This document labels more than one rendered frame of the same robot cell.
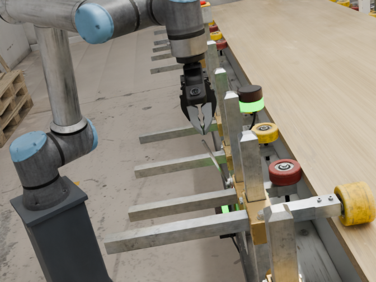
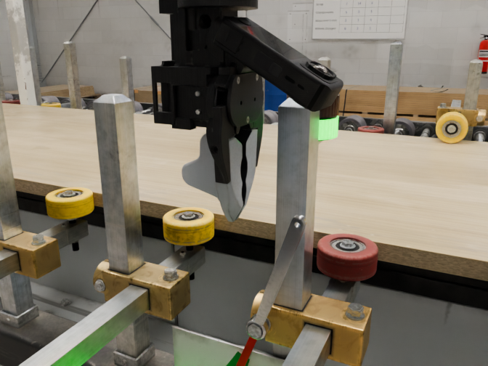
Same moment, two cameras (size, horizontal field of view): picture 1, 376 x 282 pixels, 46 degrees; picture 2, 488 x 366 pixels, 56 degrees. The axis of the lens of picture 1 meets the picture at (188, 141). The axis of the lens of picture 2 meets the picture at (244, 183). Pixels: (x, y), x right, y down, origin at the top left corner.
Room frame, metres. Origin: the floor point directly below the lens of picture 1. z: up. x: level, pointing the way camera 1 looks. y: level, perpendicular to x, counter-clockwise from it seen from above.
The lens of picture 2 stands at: (0.87, 0.34, 1.17)
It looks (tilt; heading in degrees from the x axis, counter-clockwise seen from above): 17 degrees down; 293
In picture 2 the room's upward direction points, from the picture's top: straight up
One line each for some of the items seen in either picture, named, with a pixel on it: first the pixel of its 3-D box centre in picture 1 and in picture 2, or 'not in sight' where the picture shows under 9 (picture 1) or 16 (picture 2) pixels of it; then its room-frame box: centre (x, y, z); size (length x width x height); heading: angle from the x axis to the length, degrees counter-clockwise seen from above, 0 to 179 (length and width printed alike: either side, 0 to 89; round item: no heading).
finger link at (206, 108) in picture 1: (206, 114); (224, 170); (1.06, -0.06, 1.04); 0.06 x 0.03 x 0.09; 178
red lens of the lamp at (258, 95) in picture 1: (249, 93); (312, 103); (1.00, -0.17, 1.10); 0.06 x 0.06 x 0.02
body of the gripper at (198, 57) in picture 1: (193, 76); (211, 63); (1.07, -0.05, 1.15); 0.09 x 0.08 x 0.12; 178
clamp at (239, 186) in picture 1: (245, 190); (310, 321); (0.98, -0.12, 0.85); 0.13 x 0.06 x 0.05; 178
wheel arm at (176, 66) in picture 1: (187, 64); not in sight; (2.47, -0.08, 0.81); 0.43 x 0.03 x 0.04; 88
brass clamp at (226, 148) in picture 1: (232, 152); (141, 285); (1.23, -0.13, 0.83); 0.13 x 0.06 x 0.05; 178
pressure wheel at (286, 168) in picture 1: (286, 183); (345, 279); (0.96, -0.23, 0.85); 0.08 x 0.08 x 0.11
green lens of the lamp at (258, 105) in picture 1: (250, 103); (311, 125); (1.00, -0.17, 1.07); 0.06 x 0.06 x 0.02
